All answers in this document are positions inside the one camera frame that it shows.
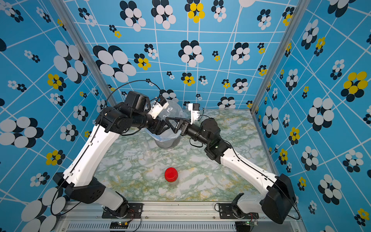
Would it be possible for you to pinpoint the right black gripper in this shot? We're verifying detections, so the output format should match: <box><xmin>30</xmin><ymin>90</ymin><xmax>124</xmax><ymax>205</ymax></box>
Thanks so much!
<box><xmin>168</xmin><ymin>116</ymin><xmax>212</xmax><ymax>148</ymax></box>

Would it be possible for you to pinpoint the red-lid jar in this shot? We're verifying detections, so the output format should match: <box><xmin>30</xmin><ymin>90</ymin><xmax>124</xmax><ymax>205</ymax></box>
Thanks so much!
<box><xmin>159</xmin><ymin>100</ymin><xmax>186</xmax><ymax>121</ymax></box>
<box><xmin>164</xmin><ymin>167</ymin><xmax>178</xmax><ymax>186</ymax></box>

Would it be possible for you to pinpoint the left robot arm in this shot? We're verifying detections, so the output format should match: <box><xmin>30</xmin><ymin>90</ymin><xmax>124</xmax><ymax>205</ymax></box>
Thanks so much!
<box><xmin>53</xmin><ymin>91</ymin><xmax>169</xmax><ymax>218</ymax></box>

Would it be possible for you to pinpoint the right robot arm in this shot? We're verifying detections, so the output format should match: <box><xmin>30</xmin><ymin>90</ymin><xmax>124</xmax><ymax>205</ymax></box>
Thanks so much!
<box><xmin>165</xmin><ymin>117</ymin><xmax>296</xmax><ymax>224</ymax></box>

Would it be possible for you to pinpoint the white bin liner bag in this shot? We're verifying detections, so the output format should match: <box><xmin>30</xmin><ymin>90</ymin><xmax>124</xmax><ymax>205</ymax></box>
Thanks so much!
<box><xmin>144</xmin><ymin>99</ymin><xmax>189</xmax><ymax>142</ymax></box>

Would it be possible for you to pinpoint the grey trash bin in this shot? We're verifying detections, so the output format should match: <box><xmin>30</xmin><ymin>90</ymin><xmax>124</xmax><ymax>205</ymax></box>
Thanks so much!
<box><xmin>155</xmin><ymin>136</ymin><xmax>181</xmax><ymax>149</ymax></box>

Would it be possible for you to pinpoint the left circuit board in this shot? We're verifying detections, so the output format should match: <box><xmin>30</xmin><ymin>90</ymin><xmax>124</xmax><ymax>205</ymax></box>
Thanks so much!
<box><xmin>110</xmin><ymin>221</ymin><xmax>129</xmax><ymax>230</ymax></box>

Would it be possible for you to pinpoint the circuit board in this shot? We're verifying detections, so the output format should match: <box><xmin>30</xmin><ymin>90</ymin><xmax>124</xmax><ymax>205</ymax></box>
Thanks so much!
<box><xmin>235</xmin><ymin>221</ymin><xmax>257</xmax><ymax>232</ymax></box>
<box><xmin>110</xmin><ymin>221</ymin><xmax>129</xmax><ymax>230</ymax></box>

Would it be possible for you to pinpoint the right circuit board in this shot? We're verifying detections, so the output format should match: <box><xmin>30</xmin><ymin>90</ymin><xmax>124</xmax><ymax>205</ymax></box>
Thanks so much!
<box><xmin>235</xmin><ymin>221</ymin><xmax>257</xmax><ymax>232</ymax></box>

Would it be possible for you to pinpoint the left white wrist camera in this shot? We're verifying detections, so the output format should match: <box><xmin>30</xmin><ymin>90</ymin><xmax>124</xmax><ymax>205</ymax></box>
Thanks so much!
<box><xmin>148</xmin><ymin>95</ymin><xmax>169</xmax><ymax>119</ymax></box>

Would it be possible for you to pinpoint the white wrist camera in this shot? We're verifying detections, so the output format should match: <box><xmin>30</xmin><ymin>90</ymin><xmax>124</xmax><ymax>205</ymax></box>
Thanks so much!
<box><xmin>188</xmin><ymin>103</ymin><xmax>200</xmax><ymax>125</ymax></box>
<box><xmin>148</xmin><ymin>95</ymin><xmax>169</xmax><ymax>119</ymax></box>

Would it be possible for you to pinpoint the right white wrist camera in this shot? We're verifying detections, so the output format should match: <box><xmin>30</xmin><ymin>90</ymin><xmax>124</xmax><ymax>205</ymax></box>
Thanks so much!
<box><xmin>188</xmin><ymin>103</ymin><xmax>200</xmax><ymax>125</ymax></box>

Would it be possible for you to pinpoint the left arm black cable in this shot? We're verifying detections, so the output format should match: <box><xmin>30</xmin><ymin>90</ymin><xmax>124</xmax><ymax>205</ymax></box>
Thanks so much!
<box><xmin>50</xmin><ymin>80</ymin><xmax>162</xmax><ymax>217</ymax></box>

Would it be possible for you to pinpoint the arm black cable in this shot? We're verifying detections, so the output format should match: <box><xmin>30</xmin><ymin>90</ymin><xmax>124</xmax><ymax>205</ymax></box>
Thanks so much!
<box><xmin>189</xmin><ymin>114</ymin><xmax>301</xmax><ymax>221</ymax></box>
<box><xmin>50</xmin><ymin>80</ymin><xmax>162</xmax><ymax>217</ymax></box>

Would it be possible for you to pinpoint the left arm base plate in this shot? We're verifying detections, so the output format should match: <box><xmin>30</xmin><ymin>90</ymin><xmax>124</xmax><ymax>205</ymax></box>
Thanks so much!
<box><xmin>101</xmin><ymin>203</ymin><xmax>144</xmax><ymax>219</ymax></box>

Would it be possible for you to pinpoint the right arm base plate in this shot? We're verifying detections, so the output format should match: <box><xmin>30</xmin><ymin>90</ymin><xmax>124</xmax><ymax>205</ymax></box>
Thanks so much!
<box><xmin>214</xmin><ymin>203</ymin><xmax>259</xmax><ymax>221</ymax></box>

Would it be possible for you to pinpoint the aluminium front rail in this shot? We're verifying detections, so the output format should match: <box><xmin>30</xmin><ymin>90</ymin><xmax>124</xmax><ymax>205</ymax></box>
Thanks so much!
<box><xmin>55</xmin><ymin>201</ymin><xmax>306</xmax><ymax>232</ymax></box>

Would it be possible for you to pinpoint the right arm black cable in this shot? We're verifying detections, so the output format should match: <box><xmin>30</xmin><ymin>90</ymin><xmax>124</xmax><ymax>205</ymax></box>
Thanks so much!
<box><xmin>189</xmin><ymin>114</ymin><xmax>301</xmax><ymax>221</ymax></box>

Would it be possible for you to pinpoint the left aluminium corner post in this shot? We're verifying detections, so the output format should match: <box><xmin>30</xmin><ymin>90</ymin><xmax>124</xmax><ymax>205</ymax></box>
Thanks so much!
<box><xmin>51</xmin><ymin>1</ymin><xmax>117</xmax><ymax>106</ymax></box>

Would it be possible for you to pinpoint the aluminium corner post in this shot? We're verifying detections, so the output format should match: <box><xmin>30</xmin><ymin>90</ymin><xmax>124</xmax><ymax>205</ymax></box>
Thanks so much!
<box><xmin>51</xmin><ymin>1</ymin><xmax>117</xmax><ymax>106</ymax></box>
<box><xmin>250</xmin><ymin>0</ymin><xmax>312</xmax><ymax>114</ymax></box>

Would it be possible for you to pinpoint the right aluminium corner post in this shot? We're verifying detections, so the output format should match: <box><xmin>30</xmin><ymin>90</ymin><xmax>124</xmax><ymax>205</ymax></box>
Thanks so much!
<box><xmin>250</xmin><ymin>0</ymin><xmax>312</xmax><ymax>114</ymax></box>

